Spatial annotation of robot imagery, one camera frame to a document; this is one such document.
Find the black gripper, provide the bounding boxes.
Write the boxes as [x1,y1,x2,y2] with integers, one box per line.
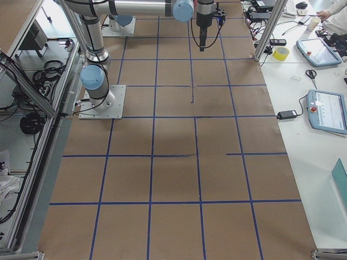
[196,0,215,51]

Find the person's hand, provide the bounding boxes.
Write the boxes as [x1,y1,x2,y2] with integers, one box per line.
[316,10,331,21]

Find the yellow tape roll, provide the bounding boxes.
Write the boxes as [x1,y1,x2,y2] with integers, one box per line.
[273,46,290,61]

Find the white paper cup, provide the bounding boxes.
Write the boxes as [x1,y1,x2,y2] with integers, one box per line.
[306,17,320,32]

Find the far teach pendant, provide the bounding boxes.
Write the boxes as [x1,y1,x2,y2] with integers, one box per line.
[296,38,342,67]

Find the teach pendant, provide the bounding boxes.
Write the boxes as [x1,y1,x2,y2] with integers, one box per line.
[307,89,346,135]
[296,38,342,67]

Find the black power adapter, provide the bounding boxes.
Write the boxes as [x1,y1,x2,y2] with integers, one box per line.
[276,110,298,120]

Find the near teach pendant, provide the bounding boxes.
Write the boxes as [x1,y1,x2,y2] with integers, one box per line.
[307,89,346,135]

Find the grey electronics box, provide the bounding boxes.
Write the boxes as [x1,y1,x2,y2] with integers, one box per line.
[19,20,48,57]

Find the teal folder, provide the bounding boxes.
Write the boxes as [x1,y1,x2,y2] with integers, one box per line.
[331,158,347,207]

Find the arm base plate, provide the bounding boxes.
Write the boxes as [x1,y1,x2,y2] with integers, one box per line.
[102,17,136,37]
[79,84,126,120]

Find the aluminium frame post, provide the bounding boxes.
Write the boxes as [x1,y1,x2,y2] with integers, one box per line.
[254,0,287,61]

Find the black handled scissors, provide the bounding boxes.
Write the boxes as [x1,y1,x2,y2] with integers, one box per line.
[305,69,318,89]

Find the coiled black cable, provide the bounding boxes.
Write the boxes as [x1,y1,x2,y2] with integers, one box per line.
[20,112,44,135]

